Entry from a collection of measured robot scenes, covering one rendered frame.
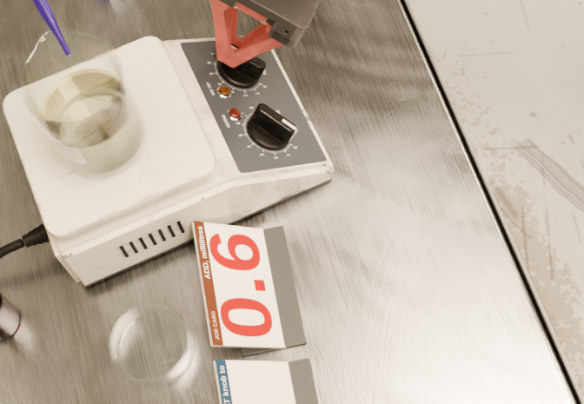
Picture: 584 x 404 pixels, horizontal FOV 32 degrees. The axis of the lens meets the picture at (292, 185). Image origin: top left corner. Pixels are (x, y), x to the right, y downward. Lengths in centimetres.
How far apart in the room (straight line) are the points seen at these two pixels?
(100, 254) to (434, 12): 33
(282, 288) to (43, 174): 18
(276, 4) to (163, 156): 13
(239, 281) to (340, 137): 14
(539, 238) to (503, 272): 4
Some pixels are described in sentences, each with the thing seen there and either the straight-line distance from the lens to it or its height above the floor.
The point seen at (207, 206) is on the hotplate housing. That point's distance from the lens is 70.
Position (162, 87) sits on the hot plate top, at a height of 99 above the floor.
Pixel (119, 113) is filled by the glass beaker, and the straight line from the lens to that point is 63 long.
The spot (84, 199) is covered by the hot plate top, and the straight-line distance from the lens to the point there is 68.
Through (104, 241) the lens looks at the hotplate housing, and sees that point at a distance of 69.
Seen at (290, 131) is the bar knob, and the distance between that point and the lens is 71.
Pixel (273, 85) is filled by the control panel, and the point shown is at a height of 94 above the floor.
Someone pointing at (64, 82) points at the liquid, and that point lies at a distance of 68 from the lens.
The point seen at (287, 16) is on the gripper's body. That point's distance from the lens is 65.
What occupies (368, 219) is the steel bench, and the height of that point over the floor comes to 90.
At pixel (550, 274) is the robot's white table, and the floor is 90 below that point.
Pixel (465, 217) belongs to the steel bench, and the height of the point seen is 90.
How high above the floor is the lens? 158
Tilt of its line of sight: 64 degrees down
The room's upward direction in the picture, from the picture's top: 11 degrees counter-clockwise
